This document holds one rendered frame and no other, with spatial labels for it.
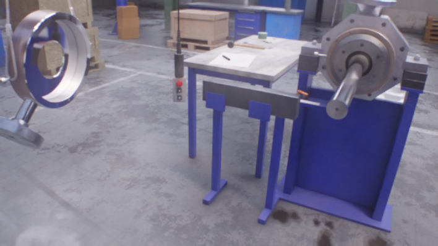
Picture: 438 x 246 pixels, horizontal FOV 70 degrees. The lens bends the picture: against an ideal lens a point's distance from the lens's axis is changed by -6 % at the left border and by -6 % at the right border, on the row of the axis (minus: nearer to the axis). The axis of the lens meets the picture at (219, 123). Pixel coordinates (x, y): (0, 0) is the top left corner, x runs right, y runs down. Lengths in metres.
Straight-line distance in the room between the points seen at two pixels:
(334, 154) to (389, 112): 0.48
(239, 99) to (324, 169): 0.87
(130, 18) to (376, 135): 7.10
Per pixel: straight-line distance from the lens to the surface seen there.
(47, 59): 5.12
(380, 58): 1.89
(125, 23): 8.48
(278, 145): 2.05
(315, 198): 2.54
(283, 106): 1.93
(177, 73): 1.59
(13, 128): 1.21
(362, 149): 2.37
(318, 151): 2.43
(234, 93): 2.02
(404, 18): 13.46
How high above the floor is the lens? 1.49
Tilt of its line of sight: 24 degrees down
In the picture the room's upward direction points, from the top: 2 degrees clockwise
